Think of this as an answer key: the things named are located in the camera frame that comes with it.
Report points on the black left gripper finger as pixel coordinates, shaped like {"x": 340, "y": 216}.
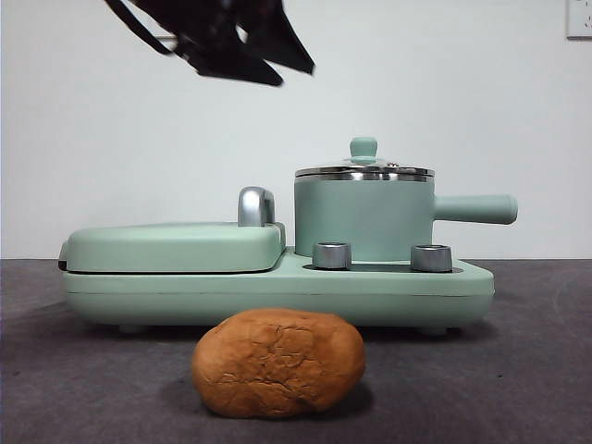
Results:
{"x": 277, "y": 37}
{"x": 231, "y": 62}

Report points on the glass pot lid green knob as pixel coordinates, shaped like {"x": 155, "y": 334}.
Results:
{"x": 364, "y": 148}

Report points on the brown potato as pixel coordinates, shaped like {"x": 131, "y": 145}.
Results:
{"x": 277, "y": 365}

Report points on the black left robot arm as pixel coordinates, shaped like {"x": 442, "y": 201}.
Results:
{"x": 194, "y": 16}

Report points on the green griddle cover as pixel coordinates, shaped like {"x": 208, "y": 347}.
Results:
{"x": 162, "y": 245}

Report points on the silver control knob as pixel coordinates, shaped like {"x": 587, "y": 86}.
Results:
{"x": 331, "y": 255}
{"x": 431, "y": 259}

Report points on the green breakfast machine base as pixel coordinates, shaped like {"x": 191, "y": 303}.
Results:
{"x": 277, "y": 296}

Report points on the white wall socket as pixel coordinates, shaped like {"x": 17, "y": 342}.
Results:
{"x": 579, "y": 18}

